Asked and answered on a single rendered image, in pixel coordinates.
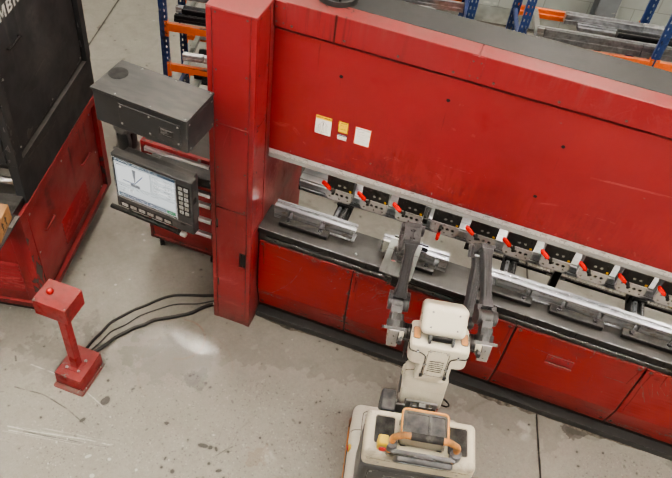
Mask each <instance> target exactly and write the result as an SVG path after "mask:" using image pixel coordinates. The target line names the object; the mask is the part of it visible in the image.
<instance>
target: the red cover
mask: <svg viewBox="0 0 672 478"><path fill-rule="evenodd" d="M274 26H278V27H281V28H285V29H288V30H292V31H296V32H299V33H303V34H306V35H310V36H313V37H317V38H320V39H324V40H327V41H331V42H334V43H338V44H341V45H345V46H348V47H352V48H355V49H359V50H362V51H366V52H369V53H373V54H376V55H380V56H383V57H387V58H391V59H394V60H398V61H401V62H405V63H408V64H412V65H415V66H419V67H422V68H426V69H429V70H433V71H436V72H440V73H443V74H447V75H450V76H454V77H457V78H461V79H464V80H468V81H473V82H475V83H479V84H482V85H486V86H489V87H493V88H496V89H500V90H503V91H507V92H510V93H514V94H517V95H521V96H524V97H528V98H531V99H535V100H538V101H542V102H545V103H549V104H552V105H556V106H559V107H563V108H567V109H570V110H574V111H577V112H581V113H584V114H588V115H591V116H595V117H598V118H602V119H605V120H609V121H612V122H616V123H619V124H623V125H626V126H630V127H633V128H637V129H640V130H644V131H647V132H651V133H655V134H658V135H662V136H665V137H669V138H672V96H669V95H666V94H662V93H659V92H655V91H651V90H648V89H644V88H640V87H637V86H633V85H630V84H626V83H622V82H619V81H615V80H611V79H608V78H604V77H600V76H597V75H593V74H590V73H586V72H582V71H579V70H575V69H571V68H568V67H564V66H561V65H557V64H553V63H550V62H546V61H542V60H539V59H535V58H532V57H528V56H524V55H521V54H517V53H513V52H510V51H506V50H502V49H499V48H495V47H492V46H488V45H484V46H483V44H481V43H477V42H473V41H470V40H466V39H463V38H459V37H455V36H452V35H448V34H444V33H441V32H437V31H433V30H430V29H426V28H423V27H419V26H415V25H412V24H408V23H404V22H401V21H397V20H394V19H390V18H386V17H383V16H379V15H375V14H372V13H368V12H365V11H361V10H357V9H354V8H350V7H348V8H336V7H331V6H328V5H326V4H324V3H322V2H321V1H320V0H275V6H274Z"/></svg>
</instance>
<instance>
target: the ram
mask: <svg viewBox="0 0 672 478"><path fill-rule="evenodd" d="M316 114H317V115H321V116H324V117H327V118H331V119H332V125H331V133H330V136H327V135H323V134H320V133H317V132H315V123H316ZM339 121H341V122H344V123H348V124H349V125H348V132H347V134H344V133H341V132H338V127H339ZM356 126H357V127H361V128H364V129H367V130H371V131H372V133H371V139H370V144H369V148H367V147H364V146H360V145H357V144H354V143H353V140H354V134H355V128H356ZM337 134H341V135H344V136H347V139H346V141H343V140H340V139H337ZM269 148H272V149H275V150H278V151H282V152H285V153H288V154H291V155H294V156H298V157H301V158H304V159H307V160H310V161H314V162H317V163H320V164H323V165H326V166H330V167H333V168H336V169H339V170H342V171H346V172H349V173H352V174H355V175H359V176H362V177H365V178H368V179H371V180H375V181H378V182H381V183H384V184H387V185H391V186H394V187H397V188H400V189H403V190H407V191H410V192H413V193H416V194H419V195H423V196H426V197H429V198H432V199H435V200H439V201H442V202H445V203H448V204H452V205H455V206H458V207H461V208H464V209H468V210H471V211H474V212H477V213H480V214H484V215H487V216H490V217H493V218H496V219H500V220H503V221H506V222H509V223H512V224H516V225H519V226H522V227H525V228H528V229H532V230H535V231H538V232H541V233H545V234H548V235H551V236H554V237H557V238H561V239H564V240H567V241H570V242H573V243H577V244H580V245H583V246H586V247H589V248H593V249H596V250H599V251H602V252H605V253H609V254H612V255H615V256H618V257H621V258H625V259H628V260H631V261H634V262H638V263H641V264H644V265H647V266H650V267H654V268H657V269H660V270H663V271H666V272H670V273H672V138H669V137H665V136H662V135H658V134H655V133H651V132H647V131H644V130H640V129H637V128H633V127H630V126H626V125H623V124H619V123H616V122H612V121H609V120H605V119H602V118H598V117H595V116H591V115H588V114H584V113H581V112H577V111H574V110H570V109H567V108H563V107H559V106H556V105H552V104H549V103H545V102H542V101H538V100H535V99H531V98H528V97H524V96H521V95H517V94H514V93H510V92H507V91H503V90H500V89H496V88H493V87H489V86H486V85H482V84H479V83H475V82H473V81H468V80H464V79H461V78H457V77H454V76H450V75H447V74H443V73H440V72H436V71H433V70H429V69H426V68H422V67H419V66H415V65H412V64H408V63H405V62H401V61H398V60H394V59H391V58H387V57H383V56H380V55H376V54H373V53H369V52H366V51H362V50H359V49H355V48H352V47H348V46H345V45H341V44H338V43H334V42H331V41H327V40H324V39H320V38H317V37H313V36H310V35H306V34H303V33H299V32H296V31H292V30H288V29H285V28H281V27H278V26H276V27H275V31H274V52H273V72H272V93H271V113H270V134H269ZM268 156H270V157H273V158H277V159H280V160H283V161H286V162H289V163H293V164H296V165H299V166H302V167H305V168H309V169H312V170H315V171H318V172H321V173H324V174H328V175H331V176H334V177H337V178H340V179H344V180H347V181H350V182H353V183H356V184H360V185H363V186H366V187H369V188H372V189H375V190H379V191H382V192H385V193H388V194H391V195H395V196H398V197H401V198H404V199H407V200H411V201H414V202H417V203H420V204H423V205H426V206H430V207H433V208H436V209H439V210H442V211H446V212H449V213H452V214H455V215H458V216H462V217H465V218H468V219H471V220H474V221H477V222H481V223H484V224H487V225H490V226H493V227H497V228H500V229H503V230H506V231H509V232H513V233H516V234H519V235H522V236H525V237H528V238H532V239H535V240H538V241H541V242H544V243H548V244H551V245H554V246H557V247H560V248H564V249H567V250H570V251H573V252H576V253H579V254H583V255H586V256H589V257H592V258H595V259H599V260H602V261H605V262H608V263H611V264H615V265H618V266H621V267H624V268H627V269H630V270H634V271H637V272H640V273H643V274H646V275H650V276H653V277H656V278H659V279H662V280H666V281H669V282H672V278H670V277H667V276H663V275H660V274H657V273H654V272H651V271H647V270H644V269H641V268H638V267H635V266H631V265H628V264H625V263H622V262H619V261H615V260H612V259H609V258H606V257H603V256H599V255H596V254H593V253H590V252H587V251H583V250H580V249H577V248H574V247H571V246H568V245H564V244H561V243H558V242H555V241H552V240H548V239H545V238H542V237H539V236H536V235H532V234H529V233H526V232H523V231H520V230H516V229H513V228H510V227H507V226H504V225H500V224H497V223H494V222H491V221H488V220H484V219H481V218H478V217H475V216H472V215H468V214H465V213H462V212H459V211H456V210H452V209H449V208H446V207H443V206H440V205H436V204H433V203H430V202H427V201H424V200H420V199H417V198H414V197H411V196H408V195H404V194H401V193H398V192H395V191H392V190H389V189H385V188H382V187H379V186H376V185H373V184H369V183H366V182H363V181H360V180H357V179H353V178H350V177H347V176H344V175H341V174H337V173H334V172H331V171H328V170H325V169H321V168H318V167H315V166H312V165H309V164H305V163H302V162H299V161H296V160H293V159H289V158H286V157H283V156H280V155H277V154H273V153H270V152H269V153H268Z"/></svg>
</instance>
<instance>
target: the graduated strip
mask: <svg viewBox="0 0 672 478"><path fill-rule="evenodd" d="M269 152H270V153H273V154H277V155H280V156H283V157H286V158H289V159H293V160H296V161H299V162H302V163H305V164H309V165H312V166H315V167H318V168H321V169H325V170H328V171H331V172H334V173H337V174H341V175H344V176H347V177H350V178H353V179H357V180H360V181H363V182H366V183H369V184H373V185H376V186H379V187H382V188H385V189H389V190H392V191H395V192H398V193H401V194H404V195H408V196H411V197H414V198H417V199H420V200H424V201H427V202H430V203H433V204H436V205H440V206H443V207H446V208H449V209H452V210H456V211H459V212H462V213H465V214H468V215H472V216H475V217H478V218H481V219H484V220H488V221H491V222H494V223H497V224H500V225H504V226H507V227H510V228H513V229H516V230H520V231H523V232H526V233H529V234H532V235H536V236H539V237H542V238H545V239H548V240H552V241H555V242H558V243H561V244H564V245H568V246H571V247H574V248H577V249H580V250H583V251H587V252H590V253H593V254H596V255H599V256H603V257H606V258H609V259H612V260H615V261H619V262H622V263H625V264H628V265H631V266H635V267H638V268H641V269H644V270H647V271H651V272H654V273H657V274H660V275H663V276H667V277H670V278H672V273H670V272H666V271H663V270H660V269H657V268H654V267H650V266H647V265H644V264H641V263H638V262H634V261H631V260H628V259H625V258H621V257H618V256H615V255H612V254H609V253H605V252H602V251H599V250H596V249H593V248H589V247H586V246H583V245H580V244H577V243H573V242H570V241H567V240H564V239H561V238H557V237H554V236H551V235H548V234H545V233H541V232H538V231H535V230H532V229H528V228H525V227H522V226H519V225H516V224H512V223H509V222H506V221H503V220H500V219H496V218H493V217H490V216H487V215H484V214H480V213H477V212H474V211H471V210H468V209H464V208H461V207H458V206H455V205H452V204H448V203H445V202H442V201H439V200H435V199H432V198H429V197H426V196H423V195H419V194H416V193H413V192H410V191H407V190H403V189H400V188H397V187H394V186H391V185H387V184H384V183H381V182H378V181H375V180H371V179H368V178H365V177H362V176H359V175H355V174H352V173H349V172H346V171H342V170H339V169H336V168H333V167H330V166H326V165H323V164H320V163H317V162H314V161H310V160H307V159H304V158H301V157H298V156H294V155H291V154H288V153H285V152H282V151H278V150H275V149H272V148H269Z"/></svg>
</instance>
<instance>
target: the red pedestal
mask: <svg viewBox="0 0 672 478"><path fill-rule="evenodd" d="M32 303H33V306H34V309H35V312H36V313H37V314H40V315H43V316H45V317H48V318H51V319H53V320H56V321H58V324H59V328H60V331H61V334H62V338H63V341H64V345H65V348H66V351H67V356H66V357H65V359H64V360H63V361H62V363H61V364H60V366H59V367H58V368H57V370H56V371H55V372H54V373H55V376H56V379H57V380H56V382H55V383H54V386H55V387H57V388H60V389H62V390H65V391H67V392H70V393H73V394H75V395H78V396H80V397H83V396H84V394H85V393H86V392H87V390H88V389H89V387H90V386H91V384H92V383H93V381H94V380H95V378H96V377H97V375H98V374H99V372H100V371H101V369H102V368H103V366H104V365H105V364H104V363H103V362H102V358H101V354H100V353H99V352H96V351H93V350H91V349H88V348H85V347H83V346H80V345H77V342H76V338H75V334H74V331H73V327H72V323H71V321H72V320H73V318H74V317H75V316H76V314H77V313H78V312H79V310H80V309H81V308H82V306H83V305H84V304H85V302H84V297H83V293H82V290H81V289H78V288H75V287H72V286H69V285H67V284H64V283H61V282H58V281H56V280H53V279H50V278H49V279H48V280H47V281H46V283H45V284H44V285H43V286H42V288H41V289H40V290H39V291H38V292H37V294H36V295H35V296H34V297H33V299H32Z"/></svg>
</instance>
